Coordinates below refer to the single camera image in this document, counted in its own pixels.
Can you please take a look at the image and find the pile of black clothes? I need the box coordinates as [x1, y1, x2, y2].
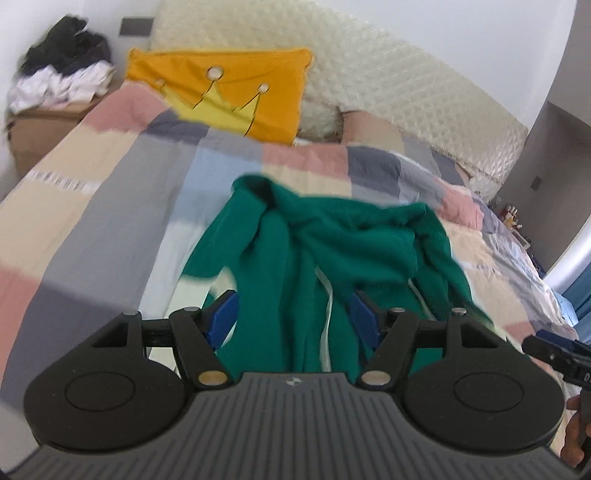
[21, 14, 114, 75]

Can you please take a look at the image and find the green hoodie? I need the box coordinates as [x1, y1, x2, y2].
[182, 174, 497, 374]

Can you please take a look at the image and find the pile of white clothes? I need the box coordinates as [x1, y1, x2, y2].
[7, 62, 116, 116]

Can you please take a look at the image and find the patchwork bed blanket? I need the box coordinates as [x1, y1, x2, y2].
[0, 83, 580, 416]

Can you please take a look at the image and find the person's right hand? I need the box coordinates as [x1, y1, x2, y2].
[560, 396, 591, 468]

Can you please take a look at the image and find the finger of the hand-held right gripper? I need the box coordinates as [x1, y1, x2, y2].
[523, 330, 591, 385]

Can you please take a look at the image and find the cream quilted headboard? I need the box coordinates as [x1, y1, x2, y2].
[150, 0, 529, 204]

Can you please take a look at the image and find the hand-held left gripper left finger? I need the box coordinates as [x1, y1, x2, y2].
[92, 290, 241, 391]

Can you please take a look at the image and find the yellow crown pillow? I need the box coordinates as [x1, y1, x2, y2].
[126, 46, 315, 147]

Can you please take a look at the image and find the dark wall switch plate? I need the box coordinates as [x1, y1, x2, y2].
[119, 17, 155, 38]

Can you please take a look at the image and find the blue cloth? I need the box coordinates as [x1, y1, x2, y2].
[561, 272, 591, 324]

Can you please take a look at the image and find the brown nightstand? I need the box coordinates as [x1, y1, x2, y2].
[6, 80, 125, 178]

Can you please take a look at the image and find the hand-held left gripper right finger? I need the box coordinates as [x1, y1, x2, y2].
[349, 290, 509, 391]

